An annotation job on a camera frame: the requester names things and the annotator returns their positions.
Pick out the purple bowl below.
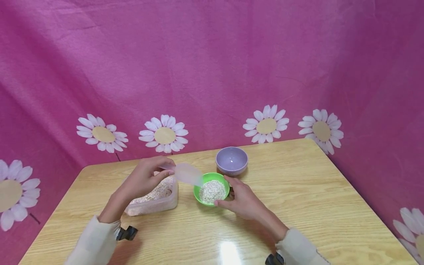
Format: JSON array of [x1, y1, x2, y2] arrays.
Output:
[[215, 146, 249, 177]]

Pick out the person's left hand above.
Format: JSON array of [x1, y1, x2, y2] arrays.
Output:
[[114, 156, 176, 206]]

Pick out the person's right hand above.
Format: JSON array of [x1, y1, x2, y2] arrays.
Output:
[[213, 175, 269, 223]]

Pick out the oats in green bowl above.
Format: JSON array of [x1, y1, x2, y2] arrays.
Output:
[[199, 180, 227, 204]]

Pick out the black wrist band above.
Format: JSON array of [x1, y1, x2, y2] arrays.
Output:
[[116, 225, 138, 242], [265, 251, 286, 265]]

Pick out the person's right forearm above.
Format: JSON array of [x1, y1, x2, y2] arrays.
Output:
[[257, 211, 332, 265]]

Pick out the oats in clear container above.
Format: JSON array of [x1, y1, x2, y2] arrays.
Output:
[[130, 176, 175, 205]]

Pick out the translucent plastic scoop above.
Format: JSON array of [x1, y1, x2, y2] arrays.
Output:
[[160, 163, 205, 187]]

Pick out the clear plastic container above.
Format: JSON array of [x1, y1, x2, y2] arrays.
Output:
[[125, 170, 180, 217]]

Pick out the green bowl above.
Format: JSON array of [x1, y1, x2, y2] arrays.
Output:
[[193, 172, 231, 207]]

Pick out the person's left forearm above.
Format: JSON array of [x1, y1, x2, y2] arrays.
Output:
[[64, 191, 135, 265]]

